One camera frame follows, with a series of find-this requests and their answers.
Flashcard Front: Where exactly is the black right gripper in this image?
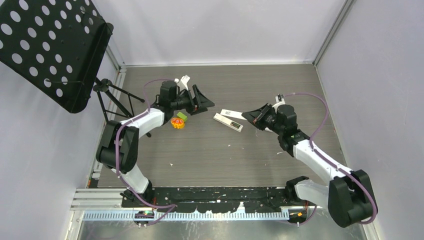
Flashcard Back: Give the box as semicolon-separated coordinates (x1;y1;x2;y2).
242;103;284;136

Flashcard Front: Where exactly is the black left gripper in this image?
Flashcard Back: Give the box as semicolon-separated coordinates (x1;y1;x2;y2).
170;85;214;116

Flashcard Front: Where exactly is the long white remote cover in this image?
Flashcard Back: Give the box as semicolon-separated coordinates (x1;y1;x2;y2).
220;109;246;120

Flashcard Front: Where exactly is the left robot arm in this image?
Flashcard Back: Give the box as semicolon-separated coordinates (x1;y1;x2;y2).
96;79;215;207

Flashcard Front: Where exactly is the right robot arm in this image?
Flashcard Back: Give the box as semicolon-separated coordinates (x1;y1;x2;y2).
241;103;378;228

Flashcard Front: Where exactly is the green block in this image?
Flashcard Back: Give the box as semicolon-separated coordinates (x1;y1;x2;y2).
176;112;188;122

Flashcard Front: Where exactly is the yellow orange toy block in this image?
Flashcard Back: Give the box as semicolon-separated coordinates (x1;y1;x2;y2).
170;117;185;129

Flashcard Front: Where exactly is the black music stand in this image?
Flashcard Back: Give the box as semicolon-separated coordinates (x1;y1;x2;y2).
0;0;134;118

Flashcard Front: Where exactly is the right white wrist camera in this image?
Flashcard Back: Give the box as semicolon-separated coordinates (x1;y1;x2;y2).
272;94;286;111

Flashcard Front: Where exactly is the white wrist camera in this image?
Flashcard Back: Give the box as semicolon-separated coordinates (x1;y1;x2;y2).
174;75;191;91
272;94;286;111

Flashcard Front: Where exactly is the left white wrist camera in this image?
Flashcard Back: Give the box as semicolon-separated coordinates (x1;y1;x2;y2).
174;75;191;91

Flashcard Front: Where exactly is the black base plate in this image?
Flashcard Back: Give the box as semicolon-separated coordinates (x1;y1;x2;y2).
141;186;315;214

